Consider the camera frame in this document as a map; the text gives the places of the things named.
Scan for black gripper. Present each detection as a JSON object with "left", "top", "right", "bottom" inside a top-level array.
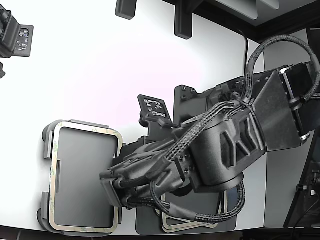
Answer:
[{"left": 112, "top": 136, "right": 181, "bottom": 174}]

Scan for black six-joint robot arm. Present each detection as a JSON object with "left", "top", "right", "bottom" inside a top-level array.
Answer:
[{"left": 99, "top": 63, "right": 320, "bottom": 209}]

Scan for gray plastic tray box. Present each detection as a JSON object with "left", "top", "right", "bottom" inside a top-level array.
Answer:
[{"left": 36, "top": 119, "right": 127, "bottom": 238}]

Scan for dark gray mat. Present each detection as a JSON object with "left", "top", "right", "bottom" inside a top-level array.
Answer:
[{"left": 135, "top": 192, "right": 237, "bottom": 235}]

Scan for black foot block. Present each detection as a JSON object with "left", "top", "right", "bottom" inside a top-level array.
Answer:
[{"left": 173, "top": 0, "right": 194, "bottom": 40}]

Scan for dark gray foot block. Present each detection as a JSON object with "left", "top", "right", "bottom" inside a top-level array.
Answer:
[{"left": 114, "top": 0, "right": 138, "bottom": 20}]

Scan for black stand legs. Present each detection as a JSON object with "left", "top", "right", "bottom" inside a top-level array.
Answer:
[{"left": 283, "top": 143, "right": 320, "bottom": 229}]

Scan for gray panel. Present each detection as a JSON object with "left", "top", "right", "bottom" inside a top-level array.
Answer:
[{"left": 214, "top": 0, "right": 261, "bottom": 21}]

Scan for black shelf structure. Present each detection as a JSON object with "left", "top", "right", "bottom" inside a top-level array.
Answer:
[{"left": 159, "top": 0, "right": 320, "bottom": 45}]

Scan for black wrist camera with board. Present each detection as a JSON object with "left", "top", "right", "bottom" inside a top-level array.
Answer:
[{"left": 137, "top": 94, "right": 174, "bottom": 129}]

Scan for black braided cable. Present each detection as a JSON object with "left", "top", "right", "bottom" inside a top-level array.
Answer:
[
  {"left": 244, "top": 34, "right": 320, "bottom": 107},
  {"left": 149, "top": 179, "right": 247, "bottom": 223}
]

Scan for thin black cable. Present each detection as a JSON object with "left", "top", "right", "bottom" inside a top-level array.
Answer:
[{"left": 236, "top": 26, "right": 250, "bottom": 76}]

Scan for black side camera with board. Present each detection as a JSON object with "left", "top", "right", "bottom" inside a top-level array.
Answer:
[{"left": 0, "top": 0, "right": 35, "bottom": 60}]

